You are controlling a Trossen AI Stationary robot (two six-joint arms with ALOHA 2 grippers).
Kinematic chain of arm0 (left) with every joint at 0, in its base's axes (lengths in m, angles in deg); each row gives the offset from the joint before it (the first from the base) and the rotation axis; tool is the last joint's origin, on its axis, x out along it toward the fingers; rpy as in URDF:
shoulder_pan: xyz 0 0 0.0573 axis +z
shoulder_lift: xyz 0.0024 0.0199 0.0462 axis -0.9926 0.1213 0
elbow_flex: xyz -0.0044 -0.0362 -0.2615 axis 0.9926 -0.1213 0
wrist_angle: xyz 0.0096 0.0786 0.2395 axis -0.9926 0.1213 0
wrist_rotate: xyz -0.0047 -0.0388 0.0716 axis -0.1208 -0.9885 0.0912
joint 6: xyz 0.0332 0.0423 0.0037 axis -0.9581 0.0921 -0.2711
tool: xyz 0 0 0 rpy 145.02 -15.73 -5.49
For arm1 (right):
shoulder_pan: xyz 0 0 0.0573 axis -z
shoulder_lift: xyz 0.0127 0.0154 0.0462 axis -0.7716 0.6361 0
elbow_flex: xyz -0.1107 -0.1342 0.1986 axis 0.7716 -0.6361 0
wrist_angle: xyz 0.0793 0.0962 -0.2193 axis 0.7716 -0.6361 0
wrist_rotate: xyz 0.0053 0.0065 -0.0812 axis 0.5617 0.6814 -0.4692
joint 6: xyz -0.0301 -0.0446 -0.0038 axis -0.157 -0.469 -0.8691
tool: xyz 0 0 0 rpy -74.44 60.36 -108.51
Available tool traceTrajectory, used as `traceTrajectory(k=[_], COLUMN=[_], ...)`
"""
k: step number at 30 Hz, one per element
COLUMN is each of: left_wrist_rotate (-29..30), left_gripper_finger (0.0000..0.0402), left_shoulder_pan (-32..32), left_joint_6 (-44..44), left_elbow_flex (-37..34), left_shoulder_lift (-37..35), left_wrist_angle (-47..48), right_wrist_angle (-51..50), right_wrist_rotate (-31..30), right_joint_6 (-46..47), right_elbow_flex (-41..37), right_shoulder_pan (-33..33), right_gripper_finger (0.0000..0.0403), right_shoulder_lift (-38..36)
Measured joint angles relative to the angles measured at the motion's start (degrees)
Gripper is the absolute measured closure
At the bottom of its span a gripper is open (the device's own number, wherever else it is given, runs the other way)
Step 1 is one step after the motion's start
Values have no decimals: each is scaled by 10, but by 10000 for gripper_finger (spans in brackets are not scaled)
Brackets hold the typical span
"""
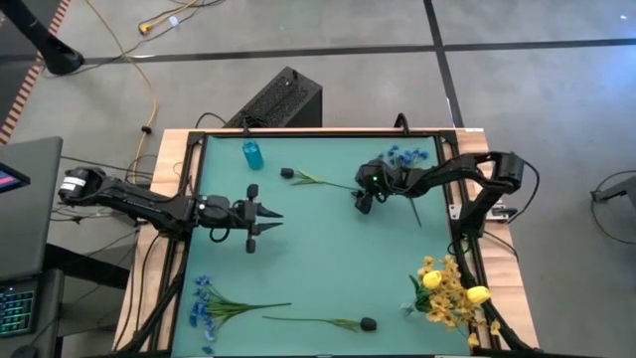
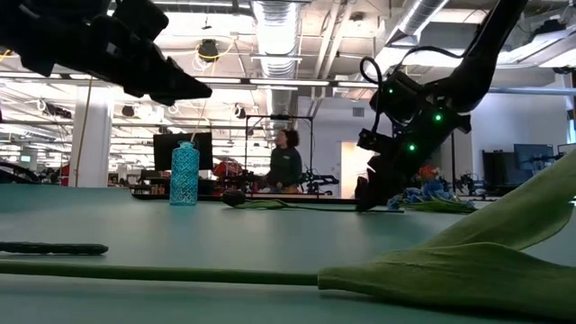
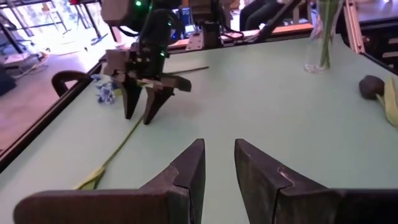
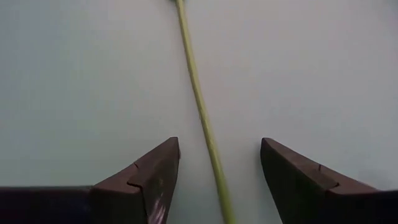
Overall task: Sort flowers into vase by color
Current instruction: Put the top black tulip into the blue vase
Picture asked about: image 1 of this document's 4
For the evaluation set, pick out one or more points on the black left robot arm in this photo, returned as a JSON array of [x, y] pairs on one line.
[[139, 204]]

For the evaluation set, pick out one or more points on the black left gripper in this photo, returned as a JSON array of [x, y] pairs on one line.
[[247, 219]]

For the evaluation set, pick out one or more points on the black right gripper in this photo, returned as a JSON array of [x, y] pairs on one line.
[[364, 203]]

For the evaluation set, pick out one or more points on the green table mat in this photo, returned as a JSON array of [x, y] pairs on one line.
[[318, 283]]

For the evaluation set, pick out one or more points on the small lit screen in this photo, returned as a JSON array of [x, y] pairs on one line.
[[10, 180]]

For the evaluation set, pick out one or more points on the clear glass vase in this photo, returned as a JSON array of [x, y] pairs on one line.
[[407, 310]]

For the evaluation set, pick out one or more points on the black artificial tulip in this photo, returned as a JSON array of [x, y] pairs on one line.
[[286, 173], [368, 324]]

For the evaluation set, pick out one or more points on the black aluminium table frame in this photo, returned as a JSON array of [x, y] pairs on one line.
[[447, 138]]

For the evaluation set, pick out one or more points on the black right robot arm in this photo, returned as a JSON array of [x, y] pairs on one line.
[[447, 171]]

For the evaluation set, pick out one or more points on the black perforated computer tower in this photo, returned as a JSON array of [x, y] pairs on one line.
[[278, 99]]

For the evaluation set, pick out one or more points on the grey laptop lid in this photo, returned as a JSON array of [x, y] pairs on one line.
[[30, 224]]

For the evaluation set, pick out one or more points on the blue artificial flower bunch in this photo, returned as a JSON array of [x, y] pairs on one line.
[[407, 156], [201, 310]]

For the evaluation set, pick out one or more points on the backlit keyboard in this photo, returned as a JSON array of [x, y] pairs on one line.
[[17, 313]]

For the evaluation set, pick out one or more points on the blue textured glass vase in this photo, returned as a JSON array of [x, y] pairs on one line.
[[252, 155]]

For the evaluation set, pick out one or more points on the black stand leg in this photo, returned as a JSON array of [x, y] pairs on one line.
[[54, 54]]

